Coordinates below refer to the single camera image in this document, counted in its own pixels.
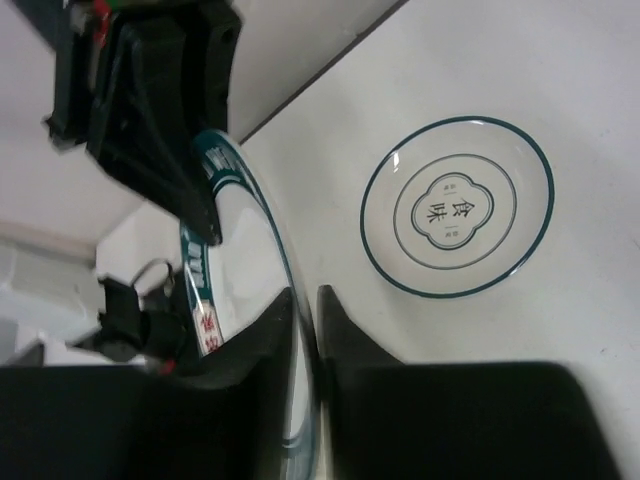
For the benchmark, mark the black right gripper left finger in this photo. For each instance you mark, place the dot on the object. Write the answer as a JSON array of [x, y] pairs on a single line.
[[227, 421]]

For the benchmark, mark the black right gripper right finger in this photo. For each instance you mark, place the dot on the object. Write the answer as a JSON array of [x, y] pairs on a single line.
[[497, 420]]

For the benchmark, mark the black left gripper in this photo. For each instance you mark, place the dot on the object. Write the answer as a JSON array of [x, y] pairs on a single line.
[[135, 83]]

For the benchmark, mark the white plate teal band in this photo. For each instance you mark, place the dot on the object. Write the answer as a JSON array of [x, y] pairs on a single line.
[[230, 285]]

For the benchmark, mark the white plate teal rim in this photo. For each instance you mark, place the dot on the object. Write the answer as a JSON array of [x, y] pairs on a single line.
[[456, 207]]

